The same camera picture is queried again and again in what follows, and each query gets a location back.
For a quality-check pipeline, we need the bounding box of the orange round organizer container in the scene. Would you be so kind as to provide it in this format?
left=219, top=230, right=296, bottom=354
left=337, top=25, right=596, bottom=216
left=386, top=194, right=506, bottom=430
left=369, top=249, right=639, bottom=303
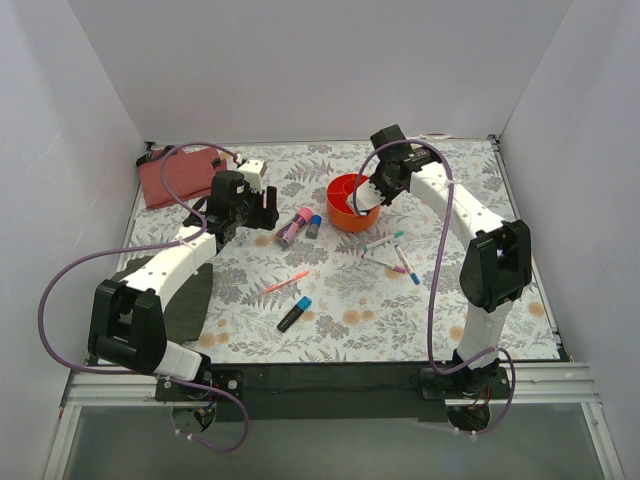
left=325, top=172, right=381, bottom=234

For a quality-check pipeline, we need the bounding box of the blue black highlighter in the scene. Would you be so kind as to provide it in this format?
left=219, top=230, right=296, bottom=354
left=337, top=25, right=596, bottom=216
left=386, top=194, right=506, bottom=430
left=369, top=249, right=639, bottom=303
left=276, top=296, right=312, bottom=333

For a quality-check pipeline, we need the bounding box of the pink capped white marker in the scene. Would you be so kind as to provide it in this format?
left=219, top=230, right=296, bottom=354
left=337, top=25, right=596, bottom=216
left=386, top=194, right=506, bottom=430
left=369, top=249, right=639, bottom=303
left=360, top=255, right=407, bottom=274

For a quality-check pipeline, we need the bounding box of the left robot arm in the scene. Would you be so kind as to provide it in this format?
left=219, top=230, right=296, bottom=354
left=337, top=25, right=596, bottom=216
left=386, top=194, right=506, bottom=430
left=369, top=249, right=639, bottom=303
left=88, top=160, right=279, bottom=400

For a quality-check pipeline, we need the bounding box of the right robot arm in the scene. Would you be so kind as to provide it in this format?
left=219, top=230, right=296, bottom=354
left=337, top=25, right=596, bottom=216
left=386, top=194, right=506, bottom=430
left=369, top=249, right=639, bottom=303
left=352, top=125, right=532, bottom=398

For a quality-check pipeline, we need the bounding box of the pink capped pen tube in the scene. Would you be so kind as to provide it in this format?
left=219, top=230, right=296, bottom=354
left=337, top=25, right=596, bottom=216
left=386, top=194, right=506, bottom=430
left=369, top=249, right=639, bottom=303
left=275, top=207, right=313, bottom=248

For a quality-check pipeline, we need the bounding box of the blue grey glue stick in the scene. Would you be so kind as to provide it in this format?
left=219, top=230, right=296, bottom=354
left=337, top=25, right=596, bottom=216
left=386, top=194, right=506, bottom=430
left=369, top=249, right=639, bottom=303
left=306, top=215, right=322, bottom=239

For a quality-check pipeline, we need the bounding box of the red folded cloth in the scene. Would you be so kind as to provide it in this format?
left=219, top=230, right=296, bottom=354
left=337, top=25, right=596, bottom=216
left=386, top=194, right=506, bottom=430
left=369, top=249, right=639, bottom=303
left=136, top=147, right=228, bottom=210

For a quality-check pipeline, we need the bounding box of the orange pen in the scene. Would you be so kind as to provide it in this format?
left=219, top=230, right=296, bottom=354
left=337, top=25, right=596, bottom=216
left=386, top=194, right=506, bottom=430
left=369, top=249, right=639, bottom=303
left=261, top=270, right=310, bottom=294

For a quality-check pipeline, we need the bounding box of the teal capped white marker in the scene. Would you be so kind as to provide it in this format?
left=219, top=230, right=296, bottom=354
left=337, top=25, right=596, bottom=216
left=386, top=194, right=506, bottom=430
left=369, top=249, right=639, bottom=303
left=363, top=230, right=404, bottom=252

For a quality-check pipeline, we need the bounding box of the blue capped white marker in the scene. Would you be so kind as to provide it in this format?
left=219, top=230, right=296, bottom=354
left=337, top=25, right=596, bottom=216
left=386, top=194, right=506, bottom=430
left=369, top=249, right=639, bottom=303
left=394, top=245, right=420, bottom=285

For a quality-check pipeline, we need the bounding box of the dark green cloth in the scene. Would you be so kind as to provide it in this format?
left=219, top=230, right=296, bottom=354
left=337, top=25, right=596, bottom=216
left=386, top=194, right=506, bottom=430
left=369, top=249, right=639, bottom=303
left=112, top=249, right=213, bottom=344

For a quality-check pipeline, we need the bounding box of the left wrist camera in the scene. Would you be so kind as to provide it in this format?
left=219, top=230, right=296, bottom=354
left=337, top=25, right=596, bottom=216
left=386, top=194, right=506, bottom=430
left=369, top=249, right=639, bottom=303
left=237, top=159, right=267, bottom=193

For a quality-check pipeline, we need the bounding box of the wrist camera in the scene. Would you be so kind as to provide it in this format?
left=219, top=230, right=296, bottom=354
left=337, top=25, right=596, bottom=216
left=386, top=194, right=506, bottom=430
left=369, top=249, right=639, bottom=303
left=237, top=159, right=267, bottom=193
left=344, top=175, right=384, bottom=214

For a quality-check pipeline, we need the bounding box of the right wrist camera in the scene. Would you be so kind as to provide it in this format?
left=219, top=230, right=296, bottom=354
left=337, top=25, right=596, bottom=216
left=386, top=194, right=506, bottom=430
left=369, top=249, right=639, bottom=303
left=344, top=175, right=384, bottom=214

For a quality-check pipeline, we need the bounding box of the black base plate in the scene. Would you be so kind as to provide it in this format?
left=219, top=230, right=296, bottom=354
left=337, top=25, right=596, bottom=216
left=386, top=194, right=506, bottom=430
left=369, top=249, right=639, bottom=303
left=154, top=360, right=513, bottom=424

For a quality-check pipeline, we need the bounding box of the aluminium frame rail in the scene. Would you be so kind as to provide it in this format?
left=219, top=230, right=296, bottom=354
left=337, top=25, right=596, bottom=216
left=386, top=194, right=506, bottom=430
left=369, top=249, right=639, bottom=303
left=45, top=362, right=625, bottom=479

